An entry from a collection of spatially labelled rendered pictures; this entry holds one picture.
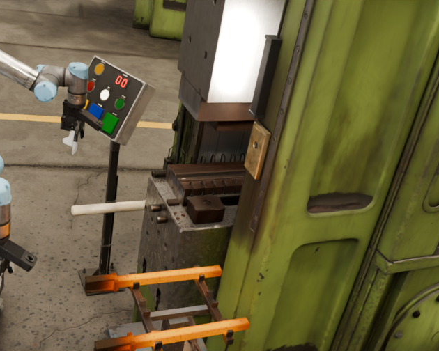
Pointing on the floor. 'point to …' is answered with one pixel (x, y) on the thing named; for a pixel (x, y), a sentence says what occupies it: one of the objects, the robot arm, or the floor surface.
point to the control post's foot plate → (97, 275)
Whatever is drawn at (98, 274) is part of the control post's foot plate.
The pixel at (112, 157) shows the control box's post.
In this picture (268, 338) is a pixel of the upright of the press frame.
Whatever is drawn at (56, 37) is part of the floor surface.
